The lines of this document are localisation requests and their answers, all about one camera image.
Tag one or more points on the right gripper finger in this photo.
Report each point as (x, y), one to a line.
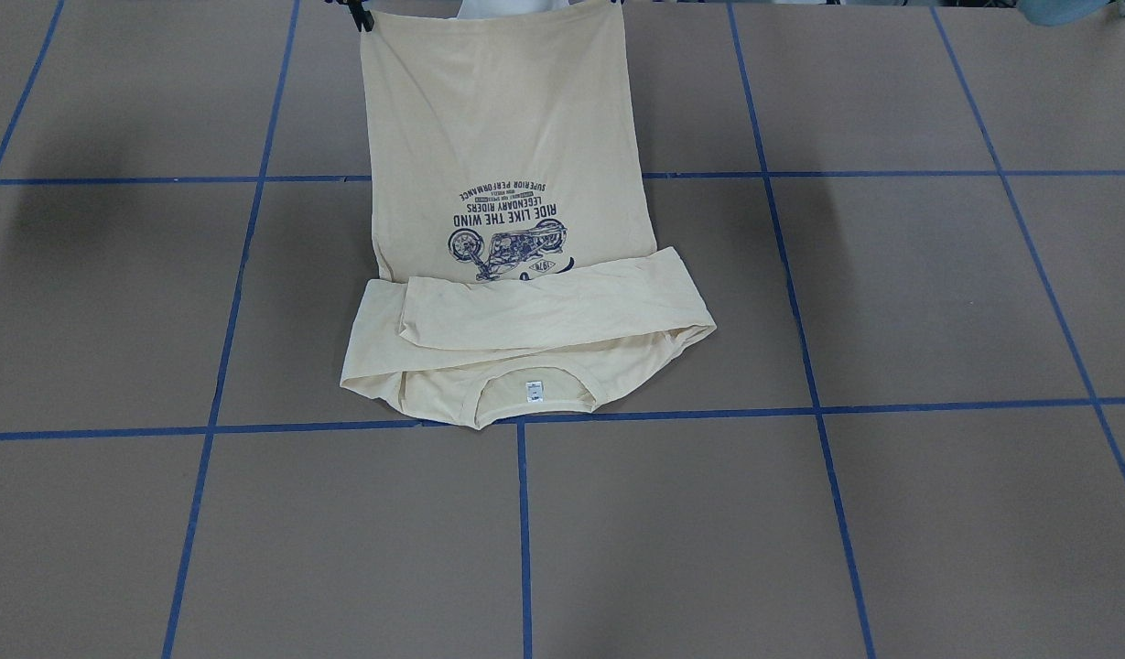
(362, 17)

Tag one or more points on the cream motorcycle print t-shirt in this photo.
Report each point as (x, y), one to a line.
(518, 267)

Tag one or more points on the brown table cover sheet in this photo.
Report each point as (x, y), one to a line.
(905, 440)

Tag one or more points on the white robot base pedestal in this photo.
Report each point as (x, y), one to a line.
(479, 9)

